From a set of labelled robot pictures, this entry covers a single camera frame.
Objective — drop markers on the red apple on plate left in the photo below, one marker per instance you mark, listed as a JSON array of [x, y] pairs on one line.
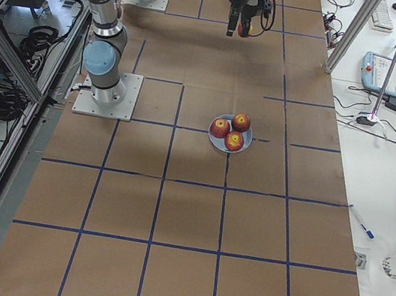
[[219, 128]]

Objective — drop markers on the red apple on plate front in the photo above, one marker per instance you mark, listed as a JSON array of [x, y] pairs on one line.
[[234, 141]]

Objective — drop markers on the long grabber stick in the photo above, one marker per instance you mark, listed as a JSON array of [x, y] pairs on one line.
[[372, 118]]

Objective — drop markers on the blue white pen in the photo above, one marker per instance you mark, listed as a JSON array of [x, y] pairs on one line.
[[361, 222]]

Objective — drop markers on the blue teach pendant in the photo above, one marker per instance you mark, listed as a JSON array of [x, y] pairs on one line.
[[373, 73]]

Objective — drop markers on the red apple on plate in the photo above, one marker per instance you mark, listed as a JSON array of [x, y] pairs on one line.
[[219, 128], [234, 141], [241, 122]]

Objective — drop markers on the white keyboard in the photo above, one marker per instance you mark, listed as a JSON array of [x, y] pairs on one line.
[[380, 18]]

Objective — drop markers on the red apple on plate back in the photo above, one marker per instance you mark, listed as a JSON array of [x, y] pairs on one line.
[[241, 122]]

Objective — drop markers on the yellow red striped apple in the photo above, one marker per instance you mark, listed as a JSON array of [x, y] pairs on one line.
[[245, 28]]

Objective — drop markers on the aluminium frame post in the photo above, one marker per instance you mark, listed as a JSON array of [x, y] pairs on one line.
[[358, 22]]

